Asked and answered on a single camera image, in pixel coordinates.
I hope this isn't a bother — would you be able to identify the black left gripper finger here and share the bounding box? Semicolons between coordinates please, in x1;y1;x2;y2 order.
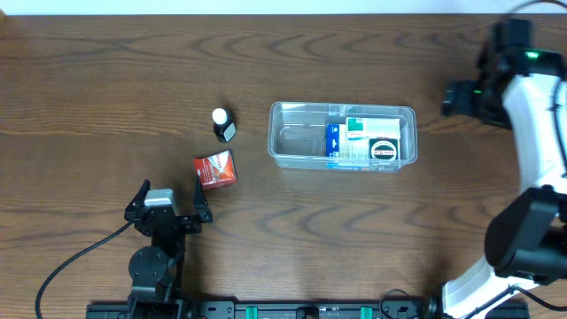
192;175;209;217
128;179;151;211

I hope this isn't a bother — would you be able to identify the red Panadol box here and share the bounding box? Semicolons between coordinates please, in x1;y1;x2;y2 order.
193;151;237;190

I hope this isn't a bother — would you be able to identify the dark bottle white cap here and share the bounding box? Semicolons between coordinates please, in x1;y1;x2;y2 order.
212;108;237;143

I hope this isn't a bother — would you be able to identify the white green Panadol box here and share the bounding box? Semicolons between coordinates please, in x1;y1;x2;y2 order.
346;117;400;139

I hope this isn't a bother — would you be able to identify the blue fever patch box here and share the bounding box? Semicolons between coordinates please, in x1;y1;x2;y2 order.
325;124;369;170

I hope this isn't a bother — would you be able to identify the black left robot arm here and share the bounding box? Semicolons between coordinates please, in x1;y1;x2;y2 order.
119;178;213;319

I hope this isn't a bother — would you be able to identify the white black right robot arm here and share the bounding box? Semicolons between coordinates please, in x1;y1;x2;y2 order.
423;18;566;318

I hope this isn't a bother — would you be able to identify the clear plastic container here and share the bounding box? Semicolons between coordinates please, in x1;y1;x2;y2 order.
268;102;418;172

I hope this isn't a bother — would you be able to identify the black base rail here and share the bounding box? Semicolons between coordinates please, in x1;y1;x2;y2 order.
85;300;532;319

